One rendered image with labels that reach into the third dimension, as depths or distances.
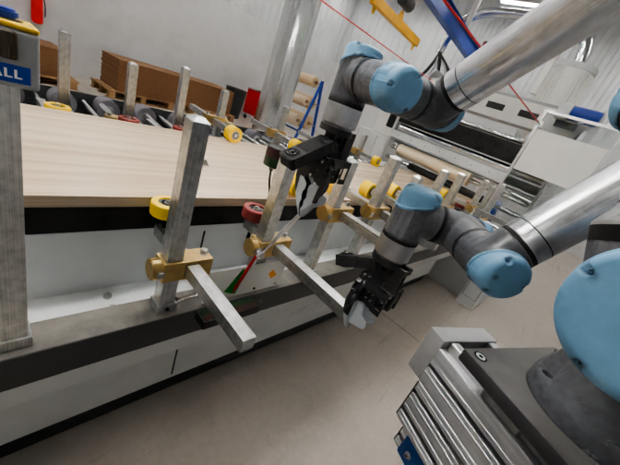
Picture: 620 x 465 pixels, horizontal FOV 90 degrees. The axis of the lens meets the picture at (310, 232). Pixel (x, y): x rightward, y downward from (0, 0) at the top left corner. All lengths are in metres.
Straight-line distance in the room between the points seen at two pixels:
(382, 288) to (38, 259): 0.77
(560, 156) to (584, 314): 2.79
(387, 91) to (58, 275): 0.84
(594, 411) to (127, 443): 1.32
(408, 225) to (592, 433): 0.36
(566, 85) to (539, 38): 6.87
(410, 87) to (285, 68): 4.34
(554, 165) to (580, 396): 2.68
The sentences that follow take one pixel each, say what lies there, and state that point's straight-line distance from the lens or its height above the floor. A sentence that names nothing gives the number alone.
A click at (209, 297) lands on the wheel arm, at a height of 0.83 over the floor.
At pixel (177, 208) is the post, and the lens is 0.67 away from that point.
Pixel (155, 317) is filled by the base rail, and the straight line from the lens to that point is 0.82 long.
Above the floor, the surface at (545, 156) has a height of 1.44.
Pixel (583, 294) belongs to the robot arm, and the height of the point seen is 1.20.
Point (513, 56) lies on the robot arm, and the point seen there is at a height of 1.41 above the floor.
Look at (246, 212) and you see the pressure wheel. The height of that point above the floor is 0.90.
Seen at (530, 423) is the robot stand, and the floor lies 1.04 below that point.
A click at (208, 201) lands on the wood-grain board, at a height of 0.89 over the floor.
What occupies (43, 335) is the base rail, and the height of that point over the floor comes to 0.70.
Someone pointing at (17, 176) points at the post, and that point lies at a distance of 0.59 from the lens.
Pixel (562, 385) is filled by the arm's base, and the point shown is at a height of 1.08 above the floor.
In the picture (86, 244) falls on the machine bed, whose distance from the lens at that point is 0.93.
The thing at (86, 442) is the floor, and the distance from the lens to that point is 1.47.
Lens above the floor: 1.27
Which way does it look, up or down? 23 degrees down
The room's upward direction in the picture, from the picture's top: 21 degrees clockwise
